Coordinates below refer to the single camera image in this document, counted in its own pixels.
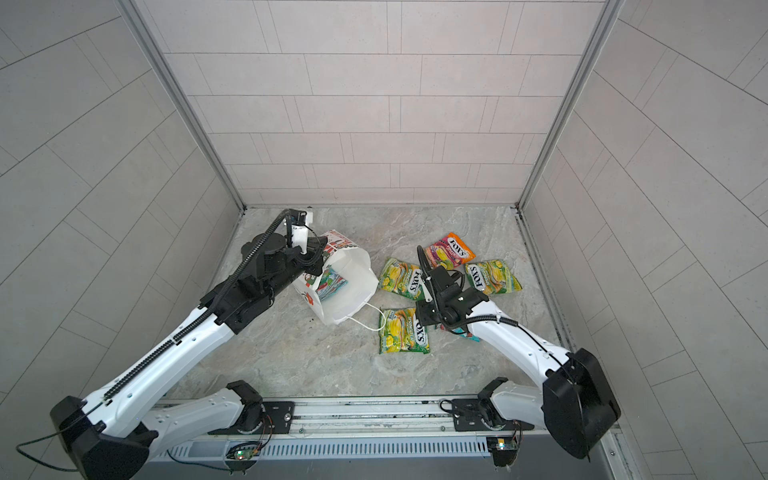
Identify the right circuit board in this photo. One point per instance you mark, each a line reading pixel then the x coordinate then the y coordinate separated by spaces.
pixel 503 451

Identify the teal candy packet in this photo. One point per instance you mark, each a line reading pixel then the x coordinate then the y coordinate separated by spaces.
pixel 329 283

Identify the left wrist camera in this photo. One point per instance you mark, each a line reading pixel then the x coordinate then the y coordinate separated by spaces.
pixel 298 223

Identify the orange Fox's candy packet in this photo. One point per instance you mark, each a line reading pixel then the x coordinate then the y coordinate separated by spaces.
pixel 450 252

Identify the white floral paper bag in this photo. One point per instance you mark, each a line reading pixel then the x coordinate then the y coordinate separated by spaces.
pixel 344 286

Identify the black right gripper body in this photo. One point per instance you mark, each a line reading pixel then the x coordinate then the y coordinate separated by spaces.
pixel 430 313

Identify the left circuit board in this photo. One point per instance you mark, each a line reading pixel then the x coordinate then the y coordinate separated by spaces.
pixel 246 451

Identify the green Fox's candy packet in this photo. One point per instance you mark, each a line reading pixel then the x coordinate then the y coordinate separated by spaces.
pixel 402 278

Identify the circuit board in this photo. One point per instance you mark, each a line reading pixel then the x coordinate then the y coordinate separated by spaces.
pixel 246 451
pixel 503 451

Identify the yellow-green Fox's candy packet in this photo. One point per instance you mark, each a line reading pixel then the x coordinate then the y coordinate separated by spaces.
pixel 493 277

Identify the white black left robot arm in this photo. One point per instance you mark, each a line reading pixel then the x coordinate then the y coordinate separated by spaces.
pixel 221 314

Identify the aluminium right corner post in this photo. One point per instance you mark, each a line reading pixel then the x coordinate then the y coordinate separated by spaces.
pixel 597 39

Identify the aluminium corner post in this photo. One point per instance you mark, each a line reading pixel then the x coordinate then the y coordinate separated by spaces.
pixel 161 67
pixel 597 39

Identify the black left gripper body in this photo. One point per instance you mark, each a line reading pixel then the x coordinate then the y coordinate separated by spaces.
pixel 292 266

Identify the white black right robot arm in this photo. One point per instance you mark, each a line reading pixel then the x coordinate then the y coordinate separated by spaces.
pixel 534 366

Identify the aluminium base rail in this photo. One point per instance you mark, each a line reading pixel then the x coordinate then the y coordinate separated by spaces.
pixel 372 417

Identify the aluminium left corner post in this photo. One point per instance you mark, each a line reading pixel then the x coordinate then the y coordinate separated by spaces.
pixel 161 67

